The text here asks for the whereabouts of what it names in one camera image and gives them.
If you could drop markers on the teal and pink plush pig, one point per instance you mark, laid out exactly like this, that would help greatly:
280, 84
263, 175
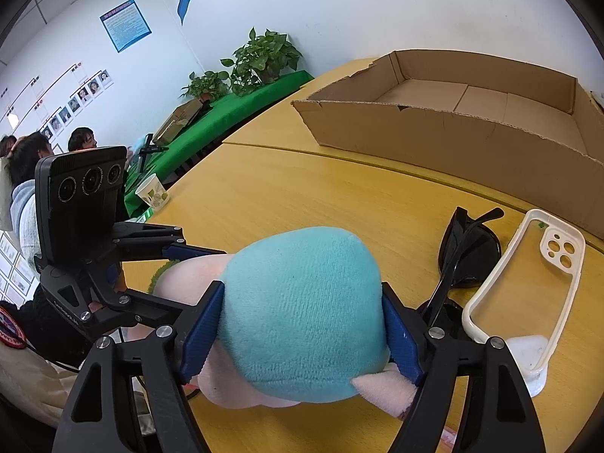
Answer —
302, 302

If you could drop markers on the person's left forearm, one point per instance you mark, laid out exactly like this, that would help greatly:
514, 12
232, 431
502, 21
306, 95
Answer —
52, 335

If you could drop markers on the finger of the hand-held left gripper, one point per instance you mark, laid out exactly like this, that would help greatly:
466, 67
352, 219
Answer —
184, 251
151, 311

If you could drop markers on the wall paper notices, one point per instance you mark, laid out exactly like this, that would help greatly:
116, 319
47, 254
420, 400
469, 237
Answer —
14, 269

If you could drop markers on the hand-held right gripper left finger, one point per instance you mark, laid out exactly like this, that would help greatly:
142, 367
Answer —
203, 332

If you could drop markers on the small potted green plant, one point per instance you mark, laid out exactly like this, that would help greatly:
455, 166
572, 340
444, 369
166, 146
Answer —
207, 85

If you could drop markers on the green cloth covered table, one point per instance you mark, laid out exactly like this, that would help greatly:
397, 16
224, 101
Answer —
222, 118

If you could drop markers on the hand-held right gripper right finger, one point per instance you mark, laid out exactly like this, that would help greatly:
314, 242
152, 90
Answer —
401, 337

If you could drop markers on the black sunglasses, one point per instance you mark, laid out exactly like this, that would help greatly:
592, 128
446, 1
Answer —
472, 255

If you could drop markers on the large potted green plant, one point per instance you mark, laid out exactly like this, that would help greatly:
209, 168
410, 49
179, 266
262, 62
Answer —
264, 56

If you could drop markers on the white clear phone case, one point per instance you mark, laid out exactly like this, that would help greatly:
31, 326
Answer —
547, 235

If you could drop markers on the white phone stand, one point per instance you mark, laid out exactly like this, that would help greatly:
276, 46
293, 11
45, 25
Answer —
538, 384

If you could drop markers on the white paper cup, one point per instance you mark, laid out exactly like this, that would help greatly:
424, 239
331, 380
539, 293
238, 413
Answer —
153, 193

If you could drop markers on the black hand-held device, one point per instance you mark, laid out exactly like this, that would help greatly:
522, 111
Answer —
150, 151

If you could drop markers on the person's beige pants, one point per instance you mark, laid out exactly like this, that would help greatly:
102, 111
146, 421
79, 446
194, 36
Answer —
28, 387

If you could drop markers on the blue wall poster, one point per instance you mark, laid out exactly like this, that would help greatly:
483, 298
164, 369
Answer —
125, 26

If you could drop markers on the small brown cardboard carton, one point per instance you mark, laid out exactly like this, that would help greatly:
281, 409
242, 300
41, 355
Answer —
177, 122

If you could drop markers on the shallow cardboard box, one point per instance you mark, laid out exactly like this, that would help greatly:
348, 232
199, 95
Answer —
401, 137

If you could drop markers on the wall photo chart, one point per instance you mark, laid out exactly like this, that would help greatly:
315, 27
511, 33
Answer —
85, 92

